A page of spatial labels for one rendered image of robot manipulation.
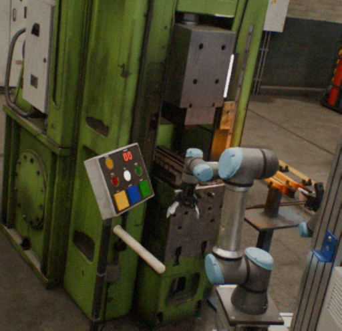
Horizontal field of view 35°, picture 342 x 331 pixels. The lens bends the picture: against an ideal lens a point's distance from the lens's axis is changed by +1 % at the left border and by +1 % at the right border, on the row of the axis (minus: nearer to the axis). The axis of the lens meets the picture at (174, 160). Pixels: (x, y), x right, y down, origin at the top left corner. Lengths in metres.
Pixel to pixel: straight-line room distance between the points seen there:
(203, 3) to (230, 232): 1.35
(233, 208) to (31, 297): 1.88
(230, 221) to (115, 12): 1.42
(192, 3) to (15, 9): 5.18
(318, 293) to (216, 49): 1.40
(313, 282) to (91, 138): 1.57
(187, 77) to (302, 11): 7.98
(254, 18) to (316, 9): 7.70
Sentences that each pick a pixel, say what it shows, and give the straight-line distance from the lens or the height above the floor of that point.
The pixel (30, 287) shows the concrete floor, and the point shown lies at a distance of 3.68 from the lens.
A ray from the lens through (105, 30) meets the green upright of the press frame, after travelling 3.07.
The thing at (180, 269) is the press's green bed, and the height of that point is 0.39.
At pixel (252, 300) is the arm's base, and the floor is 0.87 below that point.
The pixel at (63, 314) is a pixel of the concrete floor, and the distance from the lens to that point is 3.46.
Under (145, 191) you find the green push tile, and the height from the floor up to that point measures 1.00.
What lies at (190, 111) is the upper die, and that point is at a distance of 2.88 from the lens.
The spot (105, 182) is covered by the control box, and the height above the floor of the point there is 1.10.
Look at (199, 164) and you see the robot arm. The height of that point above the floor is 1.27.
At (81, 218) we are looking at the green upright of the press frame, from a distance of 3.41.
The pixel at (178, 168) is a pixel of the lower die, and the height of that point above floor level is 0.99.
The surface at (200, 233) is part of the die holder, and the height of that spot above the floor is 0.62.
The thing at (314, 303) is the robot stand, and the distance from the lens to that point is 2.07.
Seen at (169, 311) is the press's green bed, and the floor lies 0.11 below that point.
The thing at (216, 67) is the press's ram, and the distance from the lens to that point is 2.91.
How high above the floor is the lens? 2.05
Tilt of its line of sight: 19 degrees down
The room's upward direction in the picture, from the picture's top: 9 degrees clockwise
